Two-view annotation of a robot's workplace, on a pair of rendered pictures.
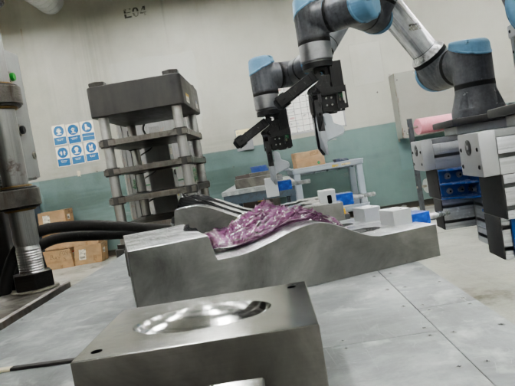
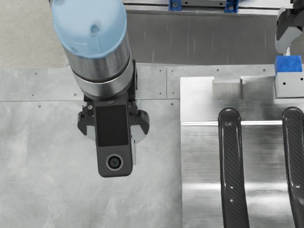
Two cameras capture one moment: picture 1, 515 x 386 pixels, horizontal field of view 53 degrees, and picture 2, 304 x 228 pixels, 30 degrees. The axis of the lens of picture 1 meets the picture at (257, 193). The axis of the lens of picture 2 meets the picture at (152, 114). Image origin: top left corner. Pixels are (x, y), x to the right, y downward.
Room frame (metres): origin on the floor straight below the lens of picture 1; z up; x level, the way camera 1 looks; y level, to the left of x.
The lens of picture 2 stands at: (1.43, 0.26, 1.79)
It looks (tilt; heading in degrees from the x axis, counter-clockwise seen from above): 67 degrees down; 274
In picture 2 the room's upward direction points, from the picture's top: 6 degrees counter-clockwise
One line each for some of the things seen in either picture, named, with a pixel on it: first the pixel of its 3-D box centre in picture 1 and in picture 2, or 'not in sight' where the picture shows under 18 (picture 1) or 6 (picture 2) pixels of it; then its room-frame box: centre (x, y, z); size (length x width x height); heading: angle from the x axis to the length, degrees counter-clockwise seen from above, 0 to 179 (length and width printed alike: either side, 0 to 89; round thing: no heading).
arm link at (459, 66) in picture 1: (469, 60); not in sight; (1.57, -0.69, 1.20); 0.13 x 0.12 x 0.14; 17
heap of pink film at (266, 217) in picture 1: (269, 220); not in sight; (0.93, -0.01, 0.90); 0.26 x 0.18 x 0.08; 106
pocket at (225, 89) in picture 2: not in sight; (226, 92); (1.32, -0.17, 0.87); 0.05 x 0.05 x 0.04; 88
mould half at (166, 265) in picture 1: (272, 245); not in sight; (0.92, -0.01, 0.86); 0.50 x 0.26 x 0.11; 106
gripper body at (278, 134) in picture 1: (274, 131); (109, 87); (1.51, -0.08, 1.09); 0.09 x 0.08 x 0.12; 89
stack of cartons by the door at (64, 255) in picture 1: (73, 236); not in sight; (7.55, 2.74, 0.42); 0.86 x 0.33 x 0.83; 88
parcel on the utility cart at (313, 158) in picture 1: (308, 161); not in sight; (7.27, -0.77, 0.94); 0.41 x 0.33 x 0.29; 95
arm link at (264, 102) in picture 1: (267, 103); (99, 64); (1.51, -0.07, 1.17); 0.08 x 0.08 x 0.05
